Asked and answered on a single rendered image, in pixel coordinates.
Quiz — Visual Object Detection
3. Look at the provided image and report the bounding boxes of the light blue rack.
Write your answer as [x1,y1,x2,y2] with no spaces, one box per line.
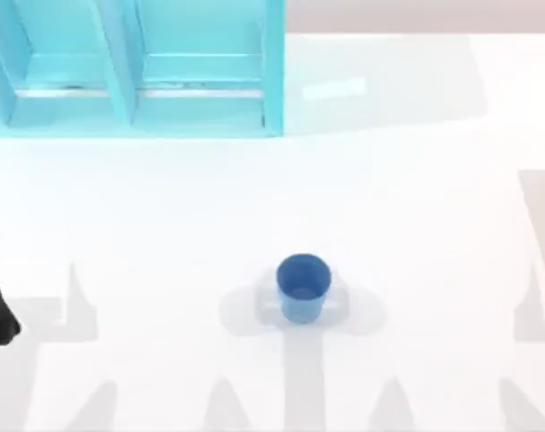
[0,0,286,139]

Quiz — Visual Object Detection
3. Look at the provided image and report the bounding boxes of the blue cup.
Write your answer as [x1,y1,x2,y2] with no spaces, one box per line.
[276,253,333,325]

